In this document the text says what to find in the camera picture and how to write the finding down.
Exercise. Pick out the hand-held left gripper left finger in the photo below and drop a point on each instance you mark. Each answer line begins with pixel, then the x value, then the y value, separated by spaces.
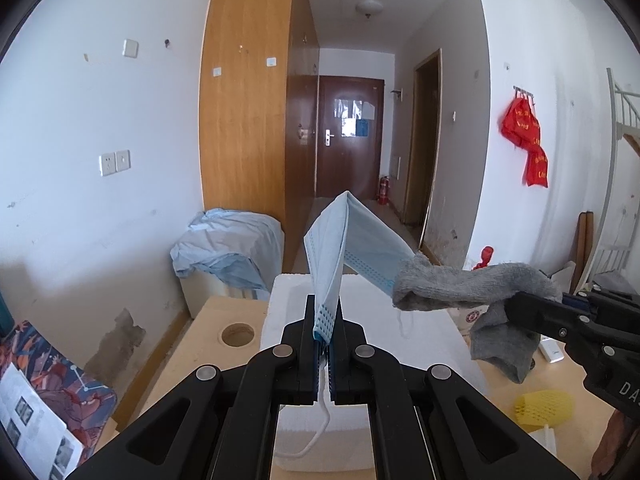
pixel 306 360

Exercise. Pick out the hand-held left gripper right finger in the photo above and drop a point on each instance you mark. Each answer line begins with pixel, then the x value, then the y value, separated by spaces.
pixel 341 360

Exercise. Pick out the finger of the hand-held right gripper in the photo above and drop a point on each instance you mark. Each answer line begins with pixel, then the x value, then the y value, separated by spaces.
pixel 545 317
pixel 607 305

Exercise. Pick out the yellow foam fruit net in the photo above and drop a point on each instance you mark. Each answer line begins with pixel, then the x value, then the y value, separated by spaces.
pixel 545 407

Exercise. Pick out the grey sock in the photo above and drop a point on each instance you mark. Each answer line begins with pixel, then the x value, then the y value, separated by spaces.
pixel 450 285

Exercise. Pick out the blue face mask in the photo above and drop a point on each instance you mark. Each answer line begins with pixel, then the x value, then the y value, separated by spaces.
pixel 325 250

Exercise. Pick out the person's right hand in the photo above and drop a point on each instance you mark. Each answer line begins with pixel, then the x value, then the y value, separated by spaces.
pixel 607 440

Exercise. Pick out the leaning wooden boards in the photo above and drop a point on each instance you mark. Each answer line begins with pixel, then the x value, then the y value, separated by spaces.
pixel 585 245

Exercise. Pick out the white foam box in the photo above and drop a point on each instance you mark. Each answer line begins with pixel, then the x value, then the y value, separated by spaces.
pixel 425 350

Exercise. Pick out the red plastic bag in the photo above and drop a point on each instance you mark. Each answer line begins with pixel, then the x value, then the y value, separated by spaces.
pixel 536 167
pixel 521 122

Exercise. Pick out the light blue cloth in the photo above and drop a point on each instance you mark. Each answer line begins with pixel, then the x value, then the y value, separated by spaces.
pixel 225 232

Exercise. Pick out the white metal bunk bed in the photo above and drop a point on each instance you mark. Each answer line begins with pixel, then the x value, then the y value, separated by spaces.
pixel 634 142

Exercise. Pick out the red fire extinguisher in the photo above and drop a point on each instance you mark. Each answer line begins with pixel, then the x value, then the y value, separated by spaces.
pixel 383 191

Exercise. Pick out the brown entrance door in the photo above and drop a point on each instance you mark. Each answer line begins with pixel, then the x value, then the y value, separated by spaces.
pixel 350 160

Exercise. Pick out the floral printed cushion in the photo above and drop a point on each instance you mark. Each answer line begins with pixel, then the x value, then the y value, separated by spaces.
pixel 55 365

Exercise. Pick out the wooden wardrobe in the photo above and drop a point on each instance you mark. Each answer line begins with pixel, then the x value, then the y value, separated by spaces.
pixel 245 110

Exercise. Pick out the printed booklet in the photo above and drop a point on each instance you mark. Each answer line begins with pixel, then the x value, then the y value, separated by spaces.
pixel 30 420

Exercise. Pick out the round ceiling lamp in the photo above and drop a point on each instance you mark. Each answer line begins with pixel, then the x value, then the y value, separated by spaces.
pixel 369 7

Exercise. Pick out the wooden side door frame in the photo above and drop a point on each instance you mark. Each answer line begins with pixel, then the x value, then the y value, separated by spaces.
pixel 435 150

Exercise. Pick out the wall hook rack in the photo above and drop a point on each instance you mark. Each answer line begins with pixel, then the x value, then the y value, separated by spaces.
pixel 524 91

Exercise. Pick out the white wall socket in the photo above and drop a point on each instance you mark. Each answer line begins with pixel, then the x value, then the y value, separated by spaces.
pixel 123 160
pixel 106 164

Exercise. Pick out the white light switch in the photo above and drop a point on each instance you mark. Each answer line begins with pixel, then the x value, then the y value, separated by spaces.
pixel 130 48

